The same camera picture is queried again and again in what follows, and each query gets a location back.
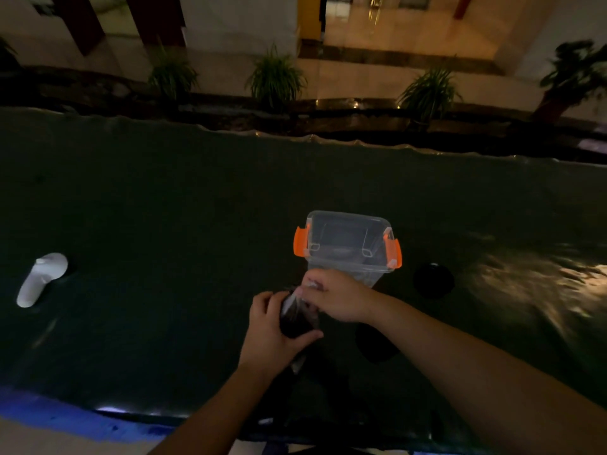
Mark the green potted grass plant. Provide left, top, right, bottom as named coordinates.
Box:
left=146, top=42, right=200, bottom=102
left=396, top=66, right=463, bottom=126
left=245, top=44, right=308, bottom=113

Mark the person's left hand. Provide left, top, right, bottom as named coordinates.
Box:
left=238, top=291, right=324, bottom=375

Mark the black round puck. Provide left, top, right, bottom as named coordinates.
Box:
left=413, top=263, right=455, bottom=300
left=355, top=322, right=401, bottom=364
left=280, top=298, right=320, bottom=339

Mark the blue floor mat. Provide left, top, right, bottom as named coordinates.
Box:
left=0, top=387, right=178, bottom=444

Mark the person's right forearm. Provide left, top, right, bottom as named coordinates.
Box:
left=377, top=294, right=607, bottom=455

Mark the leafy plant in red pot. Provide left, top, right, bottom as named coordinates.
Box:
left=531, top=39, right=607, bottom=124

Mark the white handheld controller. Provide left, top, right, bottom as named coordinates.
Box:
left=16, top=253, right=69, bottom=309

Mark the person's left forearm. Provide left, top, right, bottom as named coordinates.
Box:
left=148, top=364, right=286, bottom=455

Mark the clear plastic bag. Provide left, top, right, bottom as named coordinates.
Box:
left=279, top=281, right=324, bottom=375

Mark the dark green table cover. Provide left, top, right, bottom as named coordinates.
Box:
left=0, top=107, right=607, bottom=452

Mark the person's right hand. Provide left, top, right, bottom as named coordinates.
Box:
left=294, top=268, right=386, bottom=325

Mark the clear box with orange latches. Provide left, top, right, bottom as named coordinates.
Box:
left=293, top=210, right=403, bottom=288

